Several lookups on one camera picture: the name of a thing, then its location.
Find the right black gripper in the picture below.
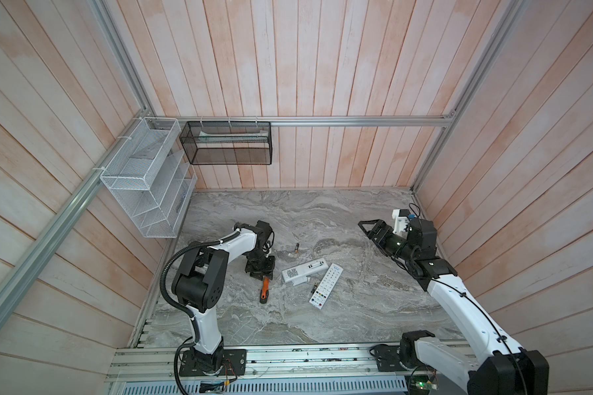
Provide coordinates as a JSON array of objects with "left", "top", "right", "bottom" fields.
[{"left": 359, "top": 220, "right": 415, "bottom": 263}]

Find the black wire mesh basket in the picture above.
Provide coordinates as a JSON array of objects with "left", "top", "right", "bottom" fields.
[{"left": 179, "top": 120, "right": 273, "bottom": 166}]

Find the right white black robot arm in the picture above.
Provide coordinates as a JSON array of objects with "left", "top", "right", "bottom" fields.
[{"left": 358, "top": 210, "right": 550, "bottom": 394}]

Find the white wire mesh shelf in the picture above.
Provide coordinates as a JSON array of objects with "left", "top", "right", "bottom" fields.
[{"left": 100, "top": 117, "right": 198, "bottom": 239}]

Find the orange handled screwdriver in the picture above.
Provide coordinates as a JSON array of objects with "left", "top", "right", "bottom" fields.
[{"left": 259, "top": 276, "right": 270, "bottom": 304}]

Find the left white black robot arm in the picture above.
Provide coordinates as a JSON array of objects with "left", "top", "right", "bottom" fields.
[{"left": 159, "top": 221, "right": 275, "bottom": 371}]

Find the horizontal aluminium frame bar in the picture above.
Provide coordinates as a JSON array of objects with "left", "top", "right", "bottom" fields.
[{"left": 167, "top": 115, "right": 454, "bottom": 128}]

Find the white remote control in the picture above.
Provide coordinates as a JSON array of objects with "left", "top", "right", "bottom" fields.
[
  {"left": 282, "top": 258, "right": 329, "bottom": 284},
  {"left": 310, "top": 263, "right": 344, "bottom": 309}
]

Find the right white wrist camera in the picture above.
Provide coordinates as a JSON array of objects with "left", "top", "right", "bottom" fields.
[{"left": 392, "top": 209, "right": 411, "bottom": 237}]

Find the left aluminium frame bar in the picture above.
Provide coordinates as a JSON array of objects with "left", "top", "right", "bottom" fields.
[{"left": 0, "top": 109, "right": 153, "bottom": 331}]

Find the white battery cover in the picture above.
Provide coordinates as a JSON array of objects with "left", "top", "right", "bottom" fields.
[{"left": 292, "top": 276, "right": 310, "bottom": 286}]

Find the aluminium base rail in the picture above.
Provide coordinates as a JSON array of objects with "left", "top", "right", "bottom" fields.
[{"left": 105, "top": 342, "right": 517, "bottom": 383}]

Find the black corrugated cable conduit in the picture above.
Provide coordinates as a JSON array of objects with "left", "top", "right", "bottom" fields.
[{"left": 159, "top": 231, "right": 243, "bottom": 347}]

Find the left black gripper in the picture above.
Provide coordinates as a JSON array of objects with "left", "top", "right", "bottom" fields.
[{"left": 244, "top": 249, "right": 276, "bottom": 281}]

